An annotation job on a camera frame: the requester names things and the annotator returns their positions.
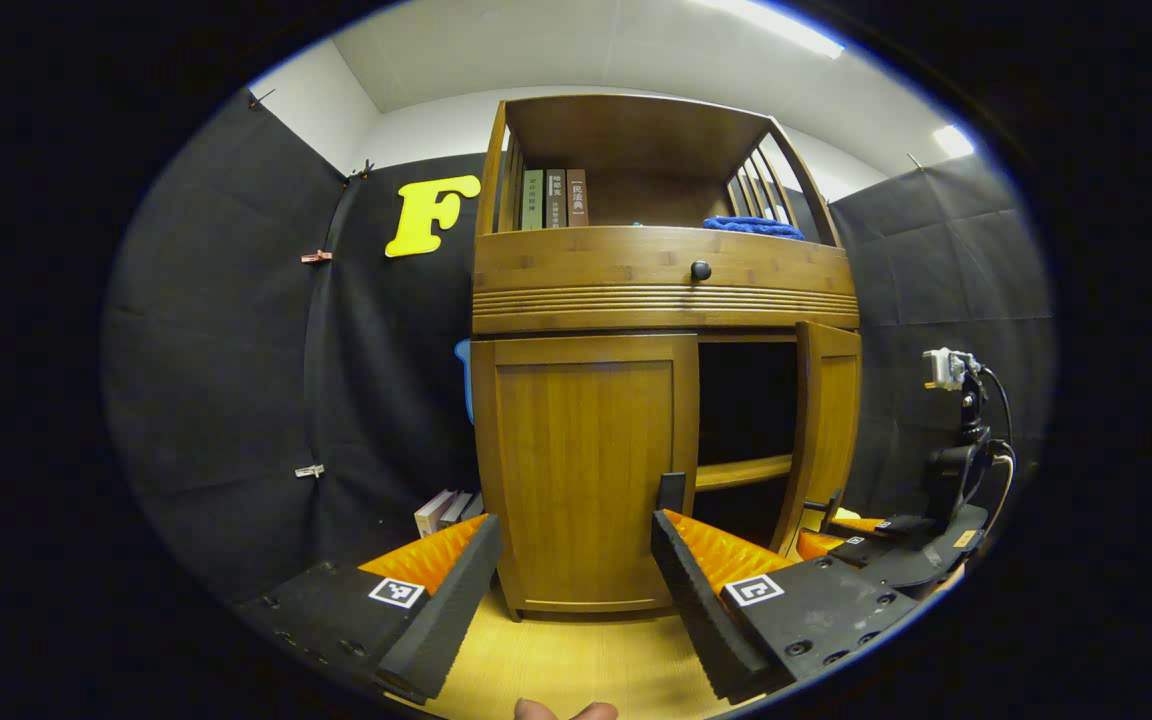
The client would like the black backdrop cloth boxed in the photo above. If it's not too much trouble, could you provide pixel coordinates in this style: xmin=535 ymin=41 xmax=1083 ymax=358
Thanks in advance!
xmin=101 ymin=88 xmax=1055 ymax=606

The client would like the wooden shoe cabinet door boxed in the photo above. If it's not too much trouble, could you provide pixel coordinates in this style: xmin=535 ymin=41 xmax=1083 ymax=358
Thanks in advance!
xmin=471 ymin=335 xmax=702 ymax=613
xmin=771 ymin=320 xmax=863 ymax=559

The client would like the wooden drawer with black knob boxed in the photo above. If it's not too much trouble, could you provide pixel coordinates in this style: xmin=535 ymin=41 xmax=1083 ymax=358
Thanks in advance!
xmin=472 ymin=226 xmax=860 ymax=334

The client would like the wooden inner shelf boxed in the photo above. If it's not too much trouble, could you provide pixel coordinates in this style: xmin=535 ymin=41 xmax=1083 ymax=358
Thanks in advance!
xmin=694 ymin=455 xmax=795 ymax=493

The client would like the pale paperback book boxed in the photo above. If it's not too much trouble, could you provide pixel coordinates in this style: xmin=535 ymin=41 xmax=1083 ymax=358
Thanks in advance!
xmin=414 ymin=488 xmax=457 ymax=539
xmin=441 ymin=490 xmax=483 ymax=531

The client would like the long ceiling light panel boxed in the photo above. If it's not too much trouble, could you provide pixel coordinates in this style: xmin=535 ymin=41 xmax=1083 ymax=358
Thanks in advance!
xmin=696 ymin=0 xmax=847 ymax=59

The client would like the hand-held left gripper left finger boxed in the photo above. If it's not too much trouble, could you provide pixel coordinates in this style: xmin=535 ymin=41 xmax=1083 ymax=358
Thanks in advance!
xmin=236 ymin=513 xmax=504 ymax=704

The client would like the blue folded towel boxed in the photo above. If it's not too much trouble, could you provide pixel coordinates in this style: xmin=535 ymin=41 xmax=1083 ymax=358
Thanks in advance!
xmin=703 ymin=216 xmax=805 ymax=241

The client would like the black cable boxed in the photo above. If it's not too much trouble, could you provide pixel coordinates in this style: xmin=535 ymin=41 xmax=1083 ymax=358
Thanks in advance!
xmin=976 ymin=366 xmax=1018 ymax=531

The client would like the wooden double-door shoe cabinet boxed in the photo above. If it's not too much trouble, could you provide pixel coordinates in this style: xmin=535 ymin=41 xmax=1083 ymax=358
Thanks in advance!
xmin=469 ymin=94 xmax=863 ymax=621

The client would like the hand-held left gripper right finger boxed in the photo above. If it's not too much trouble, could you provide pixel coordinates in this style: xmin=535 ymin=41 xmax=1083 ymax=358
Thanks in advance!
xmin=650 ymin=508 xmax=922 ymax=704

